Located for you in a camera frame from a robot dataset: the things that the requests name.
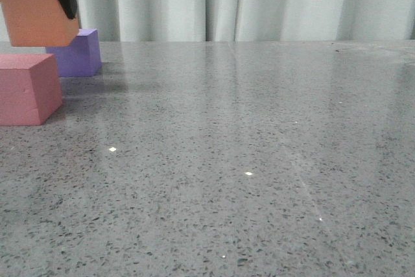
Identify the orange foam cube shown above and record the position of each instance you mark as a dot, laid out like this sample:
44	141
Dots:
38	23

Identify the grey-white curtain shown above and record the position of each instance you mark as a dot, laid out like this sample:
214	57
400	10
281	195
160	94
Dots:
248	20

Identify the purple foam cube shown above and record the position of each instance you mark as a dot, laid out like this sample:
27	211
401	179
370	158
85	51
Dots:
81	58

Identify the pink foam cube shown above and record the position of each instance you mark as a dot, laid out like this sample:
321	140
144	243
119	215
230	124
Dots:
30	89

